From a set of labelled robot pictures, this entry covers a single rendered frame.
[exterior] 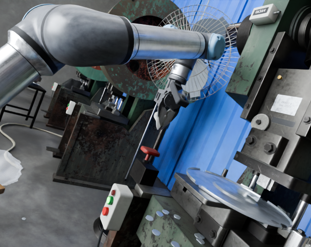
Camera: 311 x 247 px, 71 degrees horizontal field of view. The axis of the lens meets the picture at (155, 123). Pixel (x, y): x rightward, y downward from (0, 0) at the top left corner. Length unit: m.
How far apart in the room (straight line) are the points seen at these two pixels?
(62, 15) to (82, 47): 0.06
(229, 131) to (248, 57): 1.65
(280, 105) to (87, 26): 0.54
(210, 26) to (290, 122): 0.90
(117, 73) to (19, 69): 1.30
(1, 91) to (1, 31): 6.55
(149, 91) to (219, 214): 1.40
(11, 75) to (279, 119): 0.66
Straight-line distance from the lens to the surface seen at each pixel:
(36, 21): 0.53
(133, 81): 1.81
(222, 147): 2.40
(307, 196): 0.78
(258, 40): 0.82
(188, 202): 0.76
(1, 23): 7.08
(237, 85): 0.77
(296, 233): 0.58
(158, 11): 1.93
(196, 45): 0.63
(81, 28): 0.44
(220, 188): 0.63
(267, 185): 0.75
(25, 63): 0.52
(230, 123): 2.41
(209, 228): 0.66
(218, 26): 1.45
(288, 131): 0.68
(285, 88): 0.73
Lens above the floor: 0.92
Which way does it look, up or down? 4 degrees down
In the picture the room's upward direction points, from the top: 23 degrees clockwise
